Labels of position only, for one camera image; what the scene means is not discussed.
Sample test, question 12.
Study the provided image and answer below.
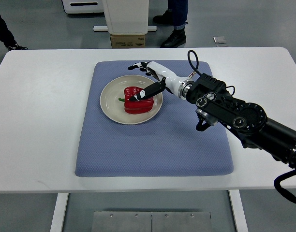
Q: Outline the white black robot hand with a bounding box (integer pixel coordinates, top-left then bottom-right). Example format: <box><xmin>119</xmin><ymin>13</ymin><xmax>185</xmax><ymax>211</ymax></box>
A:
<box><xmin>128</xmin><ymin>61</ymin><xmax>193</xmax><ymax>101</ymax></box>

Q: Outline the red bell pepper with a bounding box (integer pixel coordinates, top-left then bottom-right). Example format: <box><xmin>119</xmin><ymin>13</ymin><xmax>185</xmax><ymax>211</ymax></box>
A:
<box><xmin>118</xmin><ymin>86</ymin><xmax>154</xmax><ymax>114</ymax></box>

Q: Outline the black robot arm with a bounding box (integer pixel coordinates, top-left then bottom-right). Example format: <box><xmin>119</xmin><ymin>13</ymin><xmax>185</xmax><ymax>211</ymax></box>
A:
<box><xmin>181</xmin><ymin>61</ymin><xmax>296</xmax><ymax>204</ymax></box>

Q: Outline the small grey floor plate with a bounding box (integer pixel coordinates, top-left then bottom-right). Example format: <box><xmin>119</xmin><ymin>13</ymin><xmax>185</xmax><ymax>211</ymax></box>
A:
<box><xmin>213</xmin><ymin>36</ymin><xmax>228</xmax><ymax>47</ymax></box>

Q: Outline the cream round plate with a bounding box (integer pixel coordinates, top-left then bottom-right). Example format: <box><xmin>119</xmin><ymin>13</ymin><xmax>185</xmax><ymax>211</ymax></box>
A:
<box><xmin>100</xmin><ymin>74</ymin><xmax>163</xmax><ymax>125</ymax></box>

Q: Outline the blue textured mat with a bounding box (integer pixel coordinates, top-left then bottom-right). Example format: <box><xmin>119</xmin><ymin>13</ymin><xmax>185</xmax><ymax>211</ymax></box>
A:
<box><xmin>75</xmin><ymin>60</ymin><xmax>234</xmax><ymax>177</ymax></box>

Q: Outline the person in dark jeans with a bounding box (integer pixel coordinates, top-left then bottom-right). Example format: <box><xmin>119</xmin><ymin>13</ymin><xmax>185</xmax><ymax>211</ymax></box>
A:
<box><xmin>153</xmin><ymin>0</ymin><xmax>188</xmax><ymax>48</ymax></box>

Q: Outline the cardboard box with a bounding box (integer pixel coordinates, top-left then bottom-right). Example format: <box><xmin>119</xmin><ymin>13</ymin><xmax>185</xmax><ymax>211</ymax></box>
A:
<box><xmin>110</xmin><ymin>34</ymin><xmax>146</xmax><ymax>49</ymax></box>

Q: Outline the white machine column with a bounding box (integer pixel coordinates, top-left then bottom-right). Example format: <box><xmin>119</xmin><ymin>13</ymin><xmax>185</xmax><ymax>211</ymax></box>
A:
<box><xmin>93</xmin><ymin>0</ymin><xmax>157</xmax><ymax>35</ymax></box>

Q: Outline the white appliance with slot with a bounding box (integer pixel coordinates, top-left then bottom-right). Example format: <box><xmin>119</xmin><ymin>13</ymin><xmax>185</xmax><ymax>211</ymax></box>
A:
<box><xmin>62</xmin><ymin>0</ymin><xmax>104</xmax><ymax>14</ymax></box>

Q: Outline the person in black trousers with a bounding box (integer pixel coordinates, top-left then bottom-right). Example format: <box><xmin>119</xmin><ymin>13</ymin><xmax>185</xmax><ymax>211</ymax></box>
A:
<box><xmin>0</xmin><ymin>15</ymin><xmax>28</xmax><ymax>51</ymax></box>

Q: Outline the metal base plate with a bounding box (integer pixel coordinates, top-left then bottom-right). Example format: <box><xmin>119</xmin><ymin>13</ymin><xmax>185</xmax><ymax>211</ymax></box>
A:
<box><xmin>91</xmin><ymin>211</ymin><xmax>213</xmax><ymax>232</ymax></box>

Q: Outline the white table frame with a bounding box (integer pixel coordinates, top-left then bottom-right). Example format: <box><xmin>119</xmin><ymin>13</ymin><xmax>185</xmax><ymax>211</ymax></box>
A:
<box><xmin>50</xmin><ymin>190</ymin><xmax>250</xmax><ymax>232</ymax></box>

